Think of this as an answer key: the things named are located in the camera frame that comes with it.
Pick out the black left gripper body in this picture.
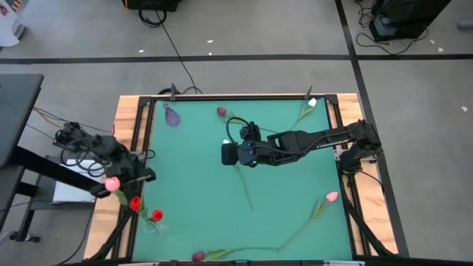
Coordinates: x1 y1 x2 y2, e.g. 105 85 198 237
120 167 157 190

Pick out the black equipment box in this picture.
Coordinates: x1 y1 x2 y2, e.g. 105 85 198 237
121 0 184 12

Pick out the pink artificial tulip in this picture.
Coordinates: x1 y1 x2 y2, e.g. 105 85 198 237
277 191 340 252
104 176 129 207

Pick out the black aluminium table frame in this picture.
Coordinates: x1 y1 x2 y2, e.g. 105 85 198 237
88 94 407 266

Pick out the dark red artificial tulip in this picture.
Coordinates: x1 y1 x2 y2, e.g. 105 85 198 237
191 245 281 263
217 106 279 134

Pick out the black equipment cart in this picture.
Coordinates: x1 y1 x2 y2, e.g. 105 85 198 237
368 0 454 42

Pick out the clear glass vase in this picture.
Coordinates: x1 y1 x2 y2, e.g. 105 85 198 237
143 219 164 236

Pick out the black cable bundle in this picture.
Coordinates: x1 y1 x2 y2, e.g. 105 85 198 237
53 121 109 179

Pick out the purple ribbed glass vase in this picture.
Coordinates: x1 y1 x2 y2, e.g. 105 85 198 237
162 102 182 128

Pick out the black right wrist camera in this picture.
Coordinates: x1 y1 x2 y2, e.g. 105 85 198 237
239 120 262 144

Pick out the white artificial tulip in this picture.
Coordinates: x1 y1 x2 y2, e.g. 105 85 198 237
222 138 256 213
290 97 319 132

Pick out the white box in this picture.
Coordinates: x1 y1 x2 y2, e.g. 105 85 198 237
51 158 99 205

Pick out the black floor cable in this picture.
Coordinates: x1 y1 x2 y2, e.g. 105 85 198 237
137 1 203 95

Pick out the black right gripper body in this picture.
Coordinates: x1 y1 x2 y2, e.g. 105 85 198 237
237 137 276 168

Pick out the black desk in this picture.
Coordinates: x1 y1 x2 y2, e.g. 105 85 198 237
0 72 98 245

